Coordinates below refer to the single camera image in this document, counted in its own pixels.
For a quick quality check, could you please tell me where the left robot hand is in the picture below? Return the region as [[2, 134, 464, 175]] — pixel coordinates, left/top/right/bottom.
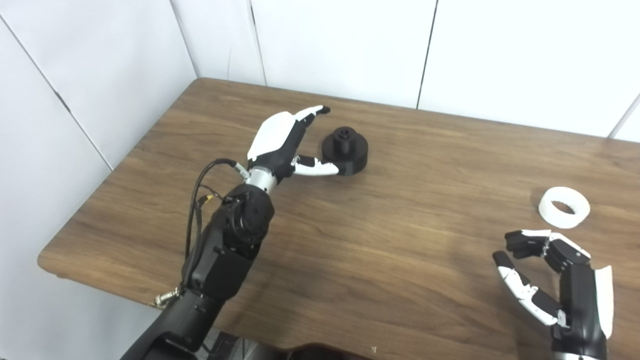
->
[[246, 105, 351, 181]]

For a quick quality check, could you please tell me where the round black part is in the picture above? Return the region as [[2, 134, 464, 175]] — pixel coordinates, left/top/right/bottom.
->
[[321, 126, 369, 176]]

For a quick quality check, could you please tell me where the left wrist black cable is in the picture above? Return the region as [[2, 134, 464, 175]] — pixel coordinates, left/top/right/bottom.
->
[[184, 158, 249, 261]]

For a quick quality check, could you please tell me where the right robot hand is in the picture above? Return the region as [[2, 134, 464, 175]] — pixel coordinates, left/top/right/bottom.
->
[[492, 229, 614, 357]]

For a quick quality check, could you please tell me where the white toothed ring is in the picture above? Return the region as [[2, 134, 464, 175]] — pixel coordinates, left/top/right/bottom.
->
[[538, 187, 591, 229]]

